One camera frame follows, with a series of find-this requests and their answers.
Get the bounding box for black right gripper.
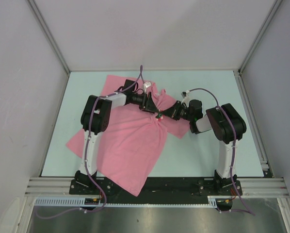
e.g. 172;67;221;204
161;100;193;121

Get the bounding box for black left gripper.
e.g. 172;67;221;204
130;92;159;114

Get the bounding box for pink t-shirt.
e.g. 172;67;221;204
65;74;190;197

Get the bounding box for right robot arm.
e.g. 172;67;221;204
159;100;247;196

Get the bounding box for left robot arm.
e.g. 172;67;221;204
74;79;158;194

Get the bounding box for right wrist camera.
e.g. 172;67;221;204
181;90;190;105

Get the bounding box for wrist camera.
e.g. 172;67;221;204
181;90;190;105
143;82;152;93

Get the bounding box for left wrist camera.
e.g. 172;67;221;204
143;82;152;93

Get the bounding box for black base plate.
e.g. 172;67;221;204
69;177;242;196

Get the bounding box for grey cable duct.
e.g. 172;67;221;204
34;197;231;208

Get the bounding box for aluminium right rail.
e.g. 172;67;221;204
233;70;273;178

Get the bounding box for aluminium rail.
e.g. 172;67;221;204
233;70;273;178
25;177;290;198

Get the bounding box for aluminium front rail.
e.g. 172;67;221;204
25;177;290;198

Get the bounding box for aluminium right corner post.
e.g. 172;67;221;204
238;0;285;75

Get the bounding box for aluminium corner post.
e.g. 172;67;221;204
238;0;285;75
26;0;71;75

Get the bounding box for aluminium left corner post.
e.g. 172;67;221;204
26;0;71;75

